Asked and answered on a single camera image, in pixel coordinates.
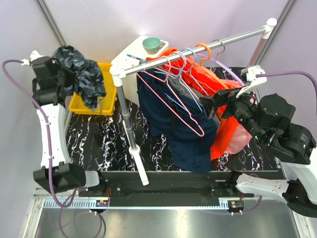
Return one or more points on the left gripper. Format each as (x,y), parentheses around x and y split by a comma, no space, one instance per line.
(72,74)

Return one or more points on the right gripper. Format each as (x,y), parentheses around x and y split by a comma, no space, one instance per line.
(221,97)

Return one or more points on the dark patterned shorts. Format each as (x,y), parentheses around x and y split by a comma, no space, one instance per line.
(88,81)

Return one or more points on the pink wire hanger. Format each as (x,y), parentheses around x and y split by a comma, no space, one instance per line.
(177,64)
(178,101)

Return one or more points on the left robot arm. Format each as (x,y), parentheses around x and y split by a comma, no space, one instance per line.
(57,173)

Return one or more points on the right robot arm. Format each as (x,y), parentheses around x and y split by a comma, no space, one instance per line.
(269,123)

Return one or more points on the orange knit shorts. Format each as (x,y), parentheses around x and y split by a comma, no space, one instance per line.
(212,84)

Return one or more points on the navy blue shorts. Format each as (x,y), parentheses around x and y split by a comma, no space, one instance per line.
(189,151)

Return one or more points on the grey shorts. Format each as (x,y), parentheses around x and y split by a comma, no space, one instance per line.
(185,91)

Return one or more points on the lilac plastic hanger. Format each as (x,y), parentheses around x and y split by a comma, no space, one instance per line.
(229,71)

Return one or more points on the orange plastic hanger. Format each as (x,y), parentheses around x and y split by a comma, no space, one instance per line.
(207,49)

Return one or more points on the pink mesh shorts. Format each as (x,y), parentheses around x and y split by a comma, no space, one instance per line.
(235,136)

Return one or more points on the yellow plastic tray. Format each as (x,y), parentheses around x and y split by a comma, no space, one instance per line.
(105,105)

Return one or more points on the white and steel clothes rack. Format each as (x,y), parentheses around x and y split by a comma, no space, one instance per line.
(119,74)

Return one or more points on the blue pen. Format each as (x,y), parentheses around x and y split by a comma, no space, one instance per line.
(134,57)

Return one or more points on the green ceramic cup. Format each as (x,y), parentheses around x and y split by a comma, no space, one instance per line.
(152,45)

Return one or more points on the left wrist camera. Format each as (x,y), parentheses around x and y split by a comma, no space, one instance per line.
(35,59)

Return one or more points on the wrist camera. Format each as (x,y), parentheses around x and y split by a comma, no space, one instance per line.
(35,59)
(255,78)

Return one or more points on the blue wire hanger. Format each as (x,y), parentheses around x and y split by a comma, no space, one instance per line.
(195,84)

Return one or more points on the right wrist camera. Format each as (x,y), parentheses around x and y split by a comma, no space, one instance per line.
(255,78)

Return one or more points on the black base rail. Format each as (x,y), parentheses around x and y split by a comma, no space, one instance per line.
(168,189)

